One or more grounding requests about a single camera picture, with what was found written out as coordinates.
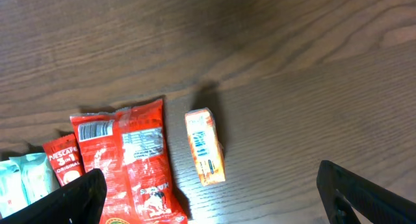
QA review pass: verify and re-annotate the red Nescafe coffee sachet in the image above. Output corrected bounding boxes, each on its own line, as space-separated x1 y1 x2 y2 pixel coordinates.
42 134 85 186

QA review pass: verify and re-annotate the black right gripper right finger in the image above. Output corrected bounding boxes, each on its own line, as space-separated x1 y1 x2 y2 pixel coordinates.
317 160 415 224

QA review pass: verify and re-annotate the red snack bag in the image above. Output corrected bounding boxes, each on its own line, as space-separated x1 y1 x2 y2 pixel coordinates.
70 99 188 224

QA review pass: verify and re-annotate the white green wipes pack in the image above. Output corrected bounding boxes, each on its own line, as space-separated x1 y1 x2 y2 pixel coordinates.
1 153 60 218

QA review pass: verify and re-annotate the small orange carton box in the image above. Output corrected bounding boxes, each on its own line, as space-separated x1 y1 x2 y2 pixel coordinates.
185 108 226 186

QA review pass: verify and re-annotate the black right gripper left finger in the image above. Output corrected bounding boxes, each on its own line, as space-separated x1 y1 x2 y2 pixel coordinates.
1 169 107 224

